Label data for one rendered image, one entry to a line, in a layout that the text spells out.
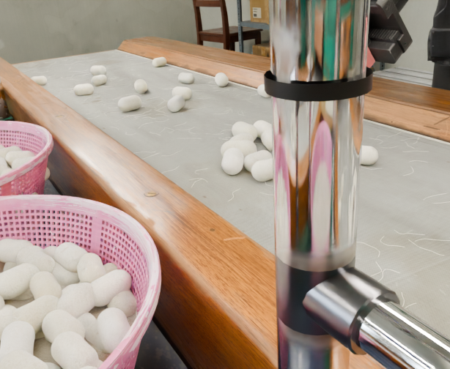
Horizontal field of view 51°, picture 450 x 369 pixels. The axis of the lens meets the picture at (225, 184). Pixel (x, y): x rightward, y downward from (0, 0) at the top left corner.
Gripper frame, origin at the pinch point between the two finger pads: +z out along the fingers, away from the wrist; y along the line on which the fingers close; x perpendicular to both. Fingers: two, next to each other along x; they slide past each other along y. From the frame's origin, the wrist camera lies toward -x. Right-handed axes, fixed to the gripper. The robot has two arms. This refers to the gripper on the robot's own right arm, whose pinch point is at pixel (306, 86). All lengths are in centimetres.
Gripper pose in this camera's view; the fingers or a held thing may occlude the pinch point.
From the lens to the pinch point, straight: 48.6
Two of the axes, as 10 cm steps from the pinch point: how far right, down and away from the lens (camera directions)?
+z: -6.1, 7.9, -0.8
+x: 6.0, 5.2, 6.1
